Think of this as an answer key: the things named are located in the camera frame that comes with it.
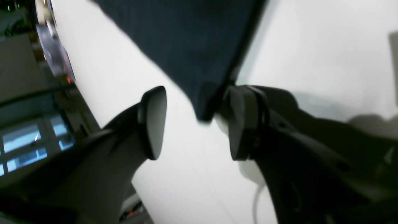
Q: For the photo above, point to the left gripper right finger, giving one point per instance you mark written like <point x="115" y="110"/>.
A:
<point x="317" y="171"/>

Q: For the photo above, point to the orange clear electronics case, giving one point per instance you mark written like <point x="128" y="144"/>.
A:
<point x="54" y="52"/>

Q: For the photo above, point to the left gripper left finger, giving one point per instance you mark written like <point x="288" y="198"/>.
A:
<point x="88" y="183"/>

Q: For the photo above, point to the black T-shirt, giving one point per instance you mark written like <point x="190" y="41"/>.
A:
<point x="197" y="43"/>

